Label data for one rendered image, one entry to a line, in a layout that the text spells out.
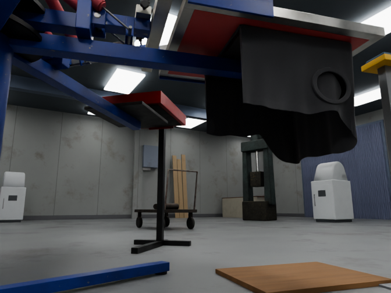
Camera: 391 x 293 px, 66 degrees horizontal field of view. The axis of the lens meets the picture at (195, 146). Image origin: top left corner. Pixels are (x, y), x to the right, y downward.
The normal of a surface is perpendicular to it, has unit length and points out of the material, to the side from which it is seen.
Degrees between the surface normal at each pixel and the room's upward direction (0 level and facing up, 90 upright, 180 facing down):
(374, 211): 90
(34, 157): 90
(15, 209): 90
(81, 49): 90
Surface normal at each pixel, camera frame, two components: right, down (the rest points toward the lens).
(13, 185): 0.54, -0.48
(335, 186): 0.52, -0.17
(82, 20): 0.26, -0.19
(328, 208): -0.86, -0.11
